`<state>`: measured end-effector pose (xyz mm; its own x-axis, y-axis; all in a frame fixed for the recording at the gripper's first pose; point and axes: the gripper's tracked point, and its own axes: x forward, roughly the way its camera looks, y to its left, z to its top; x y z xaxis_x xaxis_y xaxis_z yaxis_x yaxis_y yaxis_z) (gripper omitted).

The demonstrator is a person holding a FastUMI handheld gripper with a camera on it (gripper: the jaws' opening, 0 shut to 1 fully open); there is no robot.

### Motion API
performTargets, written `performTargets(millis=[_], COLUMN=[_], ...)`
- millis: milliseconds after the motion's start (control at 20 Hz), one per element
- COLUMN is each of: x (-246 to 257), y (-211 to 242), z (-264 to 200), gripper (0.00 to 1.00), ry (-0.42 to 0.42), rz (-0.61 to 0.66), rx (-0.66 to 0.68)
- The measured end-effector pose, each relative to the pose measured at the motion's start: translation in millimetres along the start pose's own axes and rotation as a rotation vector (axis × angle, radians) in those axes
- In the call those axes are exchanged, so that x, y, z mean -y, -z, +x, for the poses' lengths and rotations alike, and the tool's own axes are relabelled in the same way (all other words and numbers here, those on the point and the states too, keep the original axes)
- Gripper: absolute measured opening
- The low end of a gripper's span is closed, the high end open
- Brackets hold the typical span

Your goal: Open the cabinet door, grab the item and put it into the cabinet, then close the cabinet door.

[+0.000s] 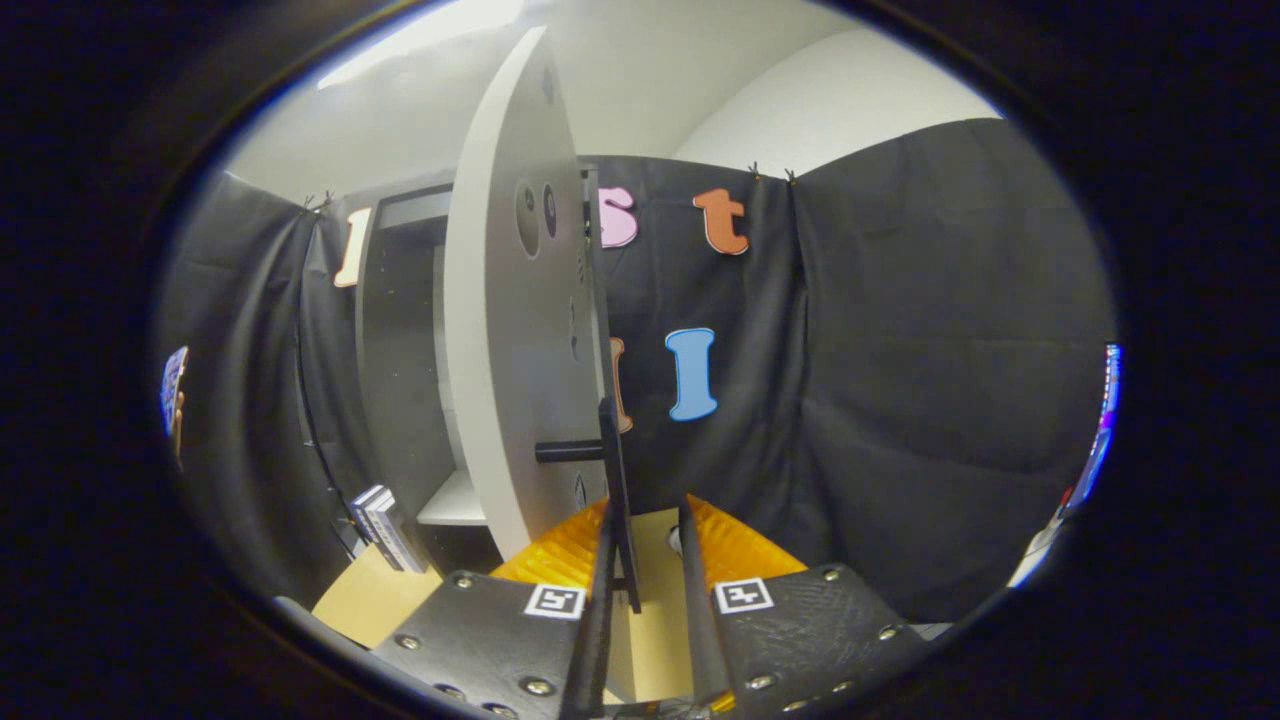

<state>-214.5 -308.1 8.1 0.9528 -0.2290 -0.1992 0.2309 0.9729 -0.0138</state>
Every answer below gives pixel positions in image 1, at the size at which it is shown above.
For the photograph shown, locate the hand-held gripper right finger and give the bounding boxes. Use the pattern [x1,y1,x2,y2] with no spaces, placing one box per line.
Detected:
[678,493,931,716]

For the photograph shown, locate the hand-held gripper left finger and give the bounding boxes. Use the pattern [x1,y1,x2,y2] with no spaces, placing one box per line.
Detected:
[370,498,618,720]

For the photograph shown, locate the white cabinet shelf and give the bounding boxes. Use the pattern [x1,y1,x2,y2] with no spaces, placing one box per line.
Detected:
[417,470,491,526]

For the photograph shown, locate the small upright books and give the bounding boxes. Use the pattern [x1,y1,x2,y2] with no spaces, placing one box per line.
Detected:
[350,484,431,574]

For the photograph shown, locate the grey cabinet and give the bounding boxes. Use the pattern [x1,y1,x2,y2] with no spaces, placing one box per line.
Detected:
[355,165,601,576]

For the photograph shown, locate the black backdrop cloth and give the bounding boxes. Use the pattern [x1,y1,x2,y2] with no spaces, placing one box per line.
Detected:
[155,118,1116,626]

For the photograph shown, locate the blue patterned thing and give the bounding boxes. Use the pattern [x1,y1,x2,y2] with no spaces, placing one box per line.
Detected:
[160,345,191,466]

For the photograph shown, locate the thin black cable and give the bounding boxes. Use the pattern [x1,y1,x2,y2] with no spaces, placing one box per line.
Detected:
[295,320,361,556]

